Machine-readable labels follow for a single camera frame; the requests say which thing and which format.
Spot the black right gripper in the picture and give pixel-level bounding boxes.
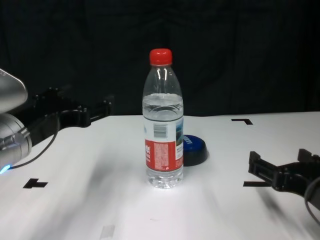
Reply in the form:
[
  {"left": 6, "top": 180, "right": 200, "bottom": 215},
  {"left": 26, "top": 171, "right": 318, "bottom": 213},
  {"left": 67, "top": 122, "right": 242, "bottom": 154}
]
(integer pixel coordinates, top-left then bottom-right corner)
[{"left": 247, "top": 148, "right": 320, "bottom": 208}]

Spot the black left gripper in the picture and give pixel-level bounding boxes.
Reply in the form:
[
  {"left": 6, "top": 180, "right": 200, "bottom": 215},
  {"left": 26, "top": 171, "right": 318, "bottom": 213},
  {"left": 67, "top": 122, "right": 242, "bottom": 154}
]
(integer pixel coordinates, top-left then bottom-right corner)
[{"left": 23, "top": 86, "right": 115, "bottom": 146}]

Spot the blue round lid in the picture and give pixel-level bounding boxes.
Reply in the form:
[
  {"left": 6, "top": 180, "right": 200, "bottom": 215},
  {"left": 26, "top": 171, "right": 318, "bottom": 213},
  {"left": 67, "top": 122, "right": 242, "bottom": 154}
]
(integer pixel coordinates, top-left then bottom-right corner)
[{"left": 183, "top": 134, "right": 210, "bottom": 167}]

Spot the clear water bottle red cap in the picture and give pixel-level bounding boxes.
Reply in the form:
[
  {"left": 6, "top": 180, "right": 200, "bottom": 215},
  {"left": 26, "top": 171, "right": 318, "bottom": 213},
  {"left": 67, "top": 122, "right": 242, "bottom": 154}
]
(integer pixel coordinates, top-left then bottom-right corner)
[{"left": 142, "top": 48, "right": 185, "bottom": 190}]

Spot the black curtain backdrop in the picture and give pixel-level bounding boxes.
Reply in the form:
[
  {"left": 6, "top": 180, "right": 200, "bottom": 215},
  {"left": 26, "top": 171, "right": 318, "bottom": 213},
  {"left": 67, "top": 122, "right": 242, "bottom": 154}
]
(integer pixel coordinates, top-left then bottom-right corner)
[{"left": 0, "top": 0, "right": 320, "bottom": 118}]

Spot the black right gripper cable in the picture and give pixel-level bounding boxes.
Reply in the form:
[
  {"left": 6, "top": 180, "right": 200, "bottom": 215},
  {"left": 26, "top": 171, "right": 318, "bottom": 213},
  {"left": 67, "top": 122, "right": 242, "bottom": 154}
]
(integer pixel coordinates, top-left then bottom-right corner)
[{"left": 303, "top": 176, "right": 320, "bottom": 223}]

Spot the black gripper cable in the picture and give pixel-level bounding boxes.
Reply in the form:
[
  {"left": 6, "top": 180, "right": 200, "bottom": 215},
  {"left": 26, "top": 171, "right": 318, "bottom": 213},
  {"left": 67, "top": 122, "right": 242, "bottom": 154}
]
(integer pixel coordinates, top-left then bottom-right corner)
[
  {"left": 303, "top": 176, "right": 320, "bottom": 223},
  {"left": 11, "top": 132, "right": 57, "bottom": 168}
]

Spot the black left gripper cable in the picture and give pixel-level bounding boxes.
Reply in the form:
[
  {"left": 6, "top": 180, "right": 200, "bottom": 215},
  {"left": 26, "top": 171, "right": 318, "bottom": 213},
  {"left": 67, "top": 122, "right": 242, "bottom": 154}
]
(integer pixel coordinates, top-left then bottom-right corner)
[{"left": 11, "top": 132, "right": 57, "bottom": 168}]

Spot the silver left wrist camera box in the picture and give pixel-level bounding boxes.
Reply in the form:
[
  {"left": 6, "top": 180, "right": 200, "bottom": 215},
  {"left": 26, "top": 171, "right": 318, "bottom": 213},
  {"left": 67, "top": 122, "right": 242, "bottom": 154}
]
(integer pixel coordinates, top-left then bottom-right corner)
[{"left": 0, "top": 68, "right": 28, "bottom": 115}]

